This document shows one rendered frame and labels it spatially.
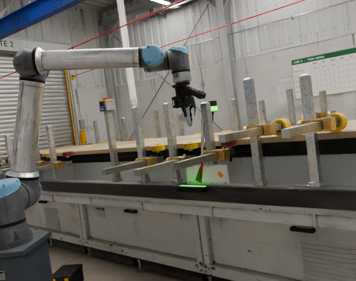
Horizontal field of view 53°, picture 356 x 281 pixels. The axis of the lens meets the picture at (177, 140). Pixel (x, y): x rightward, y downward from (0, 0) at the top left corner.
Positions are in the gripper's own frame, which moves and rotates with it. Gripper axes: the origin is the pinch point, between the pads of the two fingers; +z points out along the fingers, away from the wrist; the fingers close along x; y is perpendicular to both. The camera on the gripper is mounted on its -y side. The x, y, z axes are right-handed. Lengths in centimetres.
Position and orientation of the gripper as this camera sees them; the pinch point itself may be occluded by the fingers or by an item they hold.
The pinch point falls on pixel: (191, 124)
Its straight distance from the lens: 172.4
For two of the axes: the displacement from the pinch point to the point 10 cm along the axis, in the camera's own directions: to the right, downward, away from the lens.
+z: 1.3, 9.9, 0.5
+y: -7.5, 0.6, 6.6
